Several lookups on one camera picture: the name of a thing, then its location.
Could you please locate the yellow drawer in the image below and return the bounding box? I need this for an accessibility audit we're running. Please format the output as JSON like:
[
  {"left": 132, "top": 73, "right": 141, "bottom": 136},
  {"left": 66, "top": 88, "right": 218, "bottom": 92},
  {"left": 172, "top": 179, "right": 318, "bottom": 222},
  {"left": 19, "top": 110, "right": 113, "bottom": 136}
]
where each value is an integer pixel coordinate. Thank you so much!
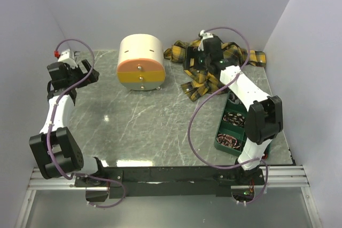
[{"left": 117, "top": 70, "right": 166, "bottom": 83}]

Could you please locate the cream round drawer organizer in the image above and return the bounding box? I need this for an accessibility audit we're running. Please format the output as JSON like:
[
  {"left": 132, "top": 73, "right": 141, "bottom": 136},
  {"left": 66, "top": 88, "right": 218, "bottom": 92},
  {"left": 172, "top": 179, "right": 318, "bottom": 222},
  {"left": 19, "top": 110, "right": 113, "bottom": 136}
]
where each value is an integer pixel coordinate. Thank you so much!
[{"left": 116, "top": 33, "right": 166, "bottom": 92}]

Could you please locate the pink top drawer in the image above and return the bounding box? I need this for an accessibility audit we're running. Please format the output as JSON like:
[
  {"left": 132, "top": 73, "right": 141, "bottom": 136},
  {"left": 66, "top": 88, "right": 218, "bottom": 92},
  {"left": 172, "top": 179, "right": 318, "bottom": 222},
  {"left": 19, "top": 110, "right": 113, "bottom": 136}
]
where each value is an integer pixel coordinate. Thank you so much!
[{"left": 117, "top": 58, "right": 165, "bottom": 72}]

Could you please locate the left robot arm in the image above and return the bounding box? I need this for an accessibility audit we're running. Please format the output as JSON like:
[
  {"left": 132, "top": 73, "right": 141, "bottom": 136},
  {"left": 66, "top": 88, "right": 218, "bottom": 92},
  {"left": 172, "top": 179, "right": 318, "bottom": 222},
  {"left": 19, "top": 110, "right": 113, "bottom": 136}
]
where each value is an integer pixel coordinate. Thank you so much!
[{"left": 29, "top": 58, "right": 107, "bottom": 186}]

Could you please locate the yellow plaid shirt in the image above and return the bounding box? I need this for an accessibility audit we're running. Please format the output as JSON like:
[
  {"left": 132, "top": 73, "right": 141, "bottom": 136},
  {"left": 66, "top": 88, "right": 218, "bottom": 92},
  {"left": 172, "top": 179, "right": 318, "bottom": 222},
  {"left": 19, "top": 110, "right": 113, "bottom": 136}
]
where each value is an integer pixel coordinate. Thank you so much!
[{"left": 164, "top": 40, "right": 266, "bottom": 101}]

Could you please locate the grey hair band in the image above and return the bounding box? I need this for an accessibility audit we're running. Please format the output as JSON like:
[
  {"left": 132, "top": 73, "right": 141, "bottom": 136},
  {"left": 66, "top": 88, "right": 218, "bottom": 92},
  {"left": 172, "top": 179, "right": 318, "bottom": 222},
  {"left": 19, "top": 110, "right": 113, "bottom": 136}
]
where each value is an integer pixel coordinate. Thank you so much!
[{"left": 228, "top": 92, "right": 241, "bottom": 105}]

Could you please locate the dark patterned hair band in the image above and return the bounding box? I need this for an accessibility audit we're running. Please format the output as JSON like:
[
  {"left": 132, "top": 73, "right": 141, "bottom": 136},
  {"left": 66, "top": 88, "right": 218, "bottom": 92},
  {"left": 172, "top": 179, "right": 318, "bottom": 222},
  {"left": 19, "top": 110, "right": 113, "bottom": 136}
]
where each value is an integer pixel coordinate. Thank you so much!
[{"left": 222, "top": 112, "right": 245, "bottom": 128}]

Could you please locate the green compartment tray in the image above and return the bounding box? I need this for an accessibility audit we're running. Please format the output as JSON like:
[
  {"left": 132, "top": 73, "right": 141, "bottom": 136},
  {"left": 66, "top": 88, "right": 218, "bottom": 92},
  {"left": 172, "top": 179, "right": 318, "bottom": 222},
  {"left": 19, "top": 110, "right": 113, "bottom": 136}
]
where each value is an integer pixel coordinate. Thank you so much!
[{"left": 213, "top": 91, "right": 273, "bottom": 158}]

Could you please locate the brown patterned hair band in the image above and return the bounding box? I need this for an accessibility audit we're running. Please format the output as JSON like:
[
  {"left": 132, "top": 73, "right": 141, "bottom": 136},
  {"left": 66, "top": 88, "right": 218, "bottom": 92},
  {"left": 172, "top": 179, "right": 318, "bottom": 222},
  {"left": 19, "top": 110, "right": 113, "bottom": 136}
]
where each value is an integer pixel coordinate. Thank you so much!
[{"left": 216, "top": 133, "right": 241, "bottom": 150}]

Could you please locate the orange black hair band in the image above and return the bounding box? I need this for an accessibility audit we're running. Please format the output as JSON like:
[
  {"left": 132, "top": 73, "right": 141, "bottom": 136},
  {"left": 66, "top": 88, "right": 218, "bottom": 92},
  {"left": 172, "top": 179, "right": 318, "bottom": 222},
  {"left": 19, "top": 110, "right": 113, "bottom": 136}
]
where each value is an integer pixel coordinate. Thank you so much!
[{"left": 262, "top": 151, "right": 268, "bottom": 159}]

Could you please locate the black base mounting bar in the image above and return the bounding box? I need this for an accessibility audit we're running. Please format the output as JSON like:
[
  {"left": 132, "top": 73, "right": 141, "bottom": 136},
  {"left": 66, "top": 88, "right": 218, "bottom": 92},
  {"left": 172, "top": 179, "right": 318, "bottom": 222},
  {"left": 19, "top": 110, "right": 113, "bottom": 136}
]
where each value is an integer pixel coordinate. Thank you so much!
[{"left": 74, "top": 166, "right": 266, "bottom": 199}]

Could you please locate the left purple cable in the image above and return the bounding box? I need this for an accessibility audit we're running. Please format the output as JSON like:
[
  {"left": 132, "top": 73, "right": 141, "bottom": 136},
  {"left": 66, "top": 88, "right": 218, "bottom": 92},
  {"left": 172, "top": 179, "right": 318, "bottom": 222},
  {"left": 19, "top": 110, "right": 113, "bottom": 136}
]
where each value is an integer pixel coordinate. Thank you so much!
[{"left": 46, "top": 38, "right": 127, "bottom": 209}]

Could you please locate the purple cable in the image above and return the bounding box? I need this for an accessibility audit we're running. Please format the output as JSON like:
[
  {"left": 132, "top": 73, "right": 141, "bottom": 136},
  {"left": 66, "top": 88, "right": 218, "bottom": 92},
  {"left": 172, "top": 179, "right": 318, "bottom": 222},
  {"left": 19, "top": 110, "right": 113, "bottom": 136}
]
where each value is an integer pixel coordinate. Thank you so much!
[
  {"left": 188, "top": 27, "right": 268, "bottom": 205},
  {"left": 46, "top": 38, "right": 127, "bottom": 209}
]

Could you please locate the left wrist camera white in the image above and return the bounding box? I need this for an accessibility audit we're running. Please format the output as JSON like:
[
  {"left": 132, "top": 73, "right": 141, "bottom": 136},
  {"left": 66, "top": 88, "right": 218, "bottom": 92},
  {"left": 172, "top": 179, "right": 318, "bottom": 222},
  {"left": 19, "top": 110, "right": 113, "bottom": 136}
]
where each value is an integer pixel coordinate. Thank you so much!
[{"left": 54, "top": 49, "right": 78, "bottom": 69}]

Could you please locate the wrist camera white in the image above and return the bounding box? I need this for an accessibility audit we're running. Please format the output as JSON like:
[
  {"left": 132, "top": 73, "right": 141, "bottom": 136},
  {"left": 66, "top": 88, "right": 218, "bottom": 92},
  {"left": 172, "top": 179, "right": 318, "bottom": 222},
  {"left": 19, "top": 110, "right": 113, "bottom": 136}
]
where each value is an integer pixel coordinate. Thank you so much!
[
  {"left": 198, "top": 30, "right": 214, "bottom": 51},
  {"left": 54, "top": 49, "right": 78, "bottom": 69}
]

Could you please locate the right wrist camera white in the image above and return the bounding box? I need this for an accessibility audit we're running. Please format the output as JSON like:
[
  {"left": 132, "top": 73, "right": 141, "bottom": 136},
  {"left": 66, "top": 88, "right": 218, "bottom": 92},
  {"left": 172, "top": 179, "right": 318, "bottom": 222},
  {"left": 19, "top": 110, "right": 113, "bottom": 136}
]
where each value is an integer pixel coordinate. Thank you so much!
[{"left": 198, "top": 30, "right": 214, "bottom": 51}]

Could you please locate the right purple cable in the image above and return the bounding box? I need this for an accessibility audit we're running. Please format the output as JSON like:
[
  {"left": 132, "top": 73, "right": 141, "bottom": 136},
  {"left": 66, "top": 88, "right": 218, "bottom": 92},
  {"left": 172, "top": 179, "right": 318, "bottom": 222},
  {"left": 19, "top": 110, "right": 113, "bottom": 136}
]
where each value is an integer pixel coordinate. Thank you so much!
[{"left": 188, "top": 27, "right": 268, "bottom": 205}]

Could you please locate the aluminium rail frame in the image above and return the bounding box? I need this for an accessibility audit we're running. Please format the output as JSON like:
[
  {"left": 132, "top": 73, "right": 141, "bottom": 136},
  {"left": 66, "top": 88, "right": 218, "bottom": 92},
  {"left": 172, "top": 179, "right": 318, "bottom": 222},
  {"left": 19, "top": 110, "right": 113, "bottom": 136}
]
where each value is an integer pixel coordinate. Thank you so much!
[{"left": 15, "top": 50, "right": 321, "bottom": 228}]

